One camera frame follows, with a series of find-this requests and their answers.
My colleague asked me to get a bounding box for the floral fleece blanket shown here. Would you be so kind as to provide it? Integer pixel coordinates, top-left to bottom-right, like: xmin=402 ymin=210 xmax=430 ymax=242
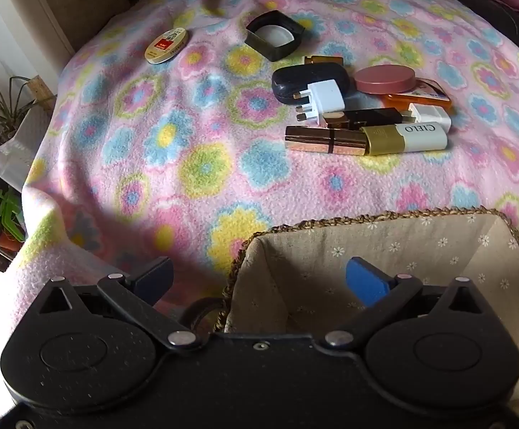
xmin=0 ymin=0 xmax=519 ymax=429

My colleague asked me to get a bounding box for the white two-pin charger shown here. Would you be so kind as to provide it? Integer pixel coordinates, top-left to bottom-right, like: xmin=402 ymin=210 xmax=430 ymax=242
xmin=402 ymin=103 xmax=452 ymax=132

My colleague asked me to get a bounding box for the black square box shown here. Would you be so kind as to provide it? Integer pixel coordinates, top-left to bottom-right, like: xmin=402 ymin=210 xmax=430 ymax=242
xmin=244 ymin=10 xmax=305 ymax=62

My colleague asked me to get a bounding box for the pink round lid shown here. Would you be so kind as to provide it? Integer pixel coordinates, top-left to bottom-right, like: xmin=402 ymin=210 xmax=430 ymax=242
xmin=354 ymin=65 xmax=416 ymax=95

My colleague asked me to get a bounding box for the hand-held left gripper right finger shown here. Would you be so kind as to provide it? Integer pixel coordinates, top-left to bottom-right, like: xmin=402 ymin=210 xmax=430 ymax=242
xmin=324 ymin=257 xmax=484 ymax=348

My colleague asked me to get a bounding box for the round yellow tin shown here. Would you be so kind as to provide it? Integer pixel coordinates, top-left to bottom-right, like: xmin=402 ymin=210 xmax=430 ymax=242
xmin=144 ymin=28 xmax=189 ymax=64

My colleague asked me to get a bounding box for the white plastic wash bottle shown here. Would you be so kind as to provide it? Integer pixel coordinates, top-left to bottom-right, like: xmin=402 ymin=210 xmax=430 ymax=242
xmin=0 ymin=140 xmax=32 ymax=188

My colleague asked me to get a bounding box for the amber glass bottle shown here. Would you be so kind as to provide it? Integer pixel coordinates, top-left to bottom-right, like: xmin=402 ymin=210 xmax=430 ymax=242
xmin=304 ymin=55 xmax=345 ymax=67

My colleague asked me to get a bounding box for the rose gold lipstick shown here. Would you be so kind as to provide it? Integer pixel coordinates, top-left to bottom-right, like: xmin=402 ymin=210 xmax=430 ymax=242
xmin=285 ymin=126 xmax=367 ymax=156

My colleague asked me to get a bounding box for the beige cabinet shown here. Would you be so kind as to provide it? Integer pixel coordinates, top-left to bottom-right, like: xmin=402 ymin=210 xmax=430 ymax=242
xmin=0 ymin=0 xmax=130 ymax=54

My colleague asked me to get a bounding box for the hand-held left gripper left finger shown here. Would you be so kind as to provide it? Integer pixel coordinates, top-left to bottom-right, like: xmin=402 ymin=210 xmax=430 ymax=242
xmin=39 ymin=257 xmax=197 ymax=350

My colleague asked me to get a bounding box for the black oval case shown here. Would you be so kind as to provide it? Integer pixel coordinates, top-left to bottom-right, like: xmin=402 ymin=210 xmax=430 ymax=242
xmin=272 ymin=63 xmax=348 ymax=103

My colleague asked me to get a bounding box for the black and gold lipstick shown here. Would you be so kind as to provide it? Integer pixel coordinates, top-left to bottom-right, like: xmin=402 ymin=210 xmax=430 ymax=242
xmin=322 ymin=108 xmax=414 ymax=131

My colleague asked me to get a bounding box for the orange packet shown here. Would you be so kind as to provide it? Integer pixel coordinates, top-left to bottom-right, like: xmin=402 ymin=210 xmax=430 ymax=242
xmin=382 ymin=78 xmax=453 ymax=112

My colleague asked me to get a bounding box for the spiky potted plant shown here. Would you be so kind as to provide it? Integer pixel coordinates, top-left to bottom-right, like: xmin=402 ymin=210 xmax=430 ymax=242
xmin=0 ymin=56 xmax=57 ymax=144

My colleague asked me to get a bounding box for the gold and white tube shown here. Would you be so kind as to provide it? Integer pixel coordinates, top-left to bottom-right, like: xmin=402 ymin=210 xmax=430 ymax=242
xmin=360 ymin=124 xmax=449 ymax=156

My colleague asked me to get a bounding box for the dark sofa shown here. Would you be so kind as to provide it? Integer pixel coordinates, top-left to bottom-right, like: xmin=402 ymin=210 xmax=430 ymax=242
xmin=411 ymin=0 xmax=519 ymax=81

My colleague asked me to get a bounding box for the small green plant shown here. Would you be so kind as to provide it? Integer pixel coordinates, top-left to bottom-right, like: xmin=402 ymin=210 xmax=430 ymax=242
xmin=0 ymin=188 xmax=28 ymax=242

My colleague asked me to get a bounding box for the white three-pin plug adapter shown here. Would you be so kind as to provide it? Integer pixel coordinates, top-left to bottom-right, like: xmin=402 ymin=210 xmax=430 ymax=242
xmin=293 ymin=79 xmax=346 ymax=126

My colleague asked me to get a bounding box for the woven basket with cloth liner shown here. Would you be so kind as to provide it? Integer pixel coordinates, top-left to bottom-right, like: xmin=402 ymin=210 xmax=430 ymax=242
xmin=183 ymin=207 xmax=519 ymax=429

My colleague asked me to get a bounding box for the white planter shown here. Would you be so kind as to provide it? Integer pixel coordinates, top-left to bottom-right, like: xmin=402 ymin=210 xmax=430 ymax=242
xmin=13 ymin=107 xmax=55 ymax=155

